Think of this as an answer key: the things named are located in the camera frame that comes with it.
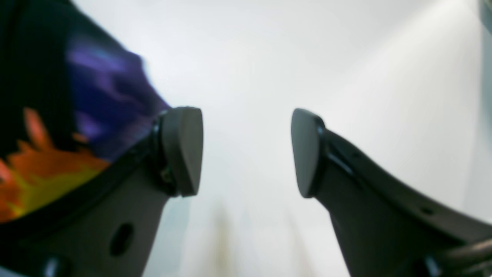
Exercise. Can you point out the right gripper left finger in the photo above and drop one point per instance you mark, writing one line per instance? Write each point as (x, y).
(107, 226)

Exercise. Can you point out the black T-shirt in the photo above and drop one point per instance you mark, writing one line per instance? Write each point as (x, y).
(73, 100)

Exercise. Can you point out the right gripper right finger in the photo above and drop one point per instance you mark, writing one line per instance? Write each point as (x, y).
(384, 228)

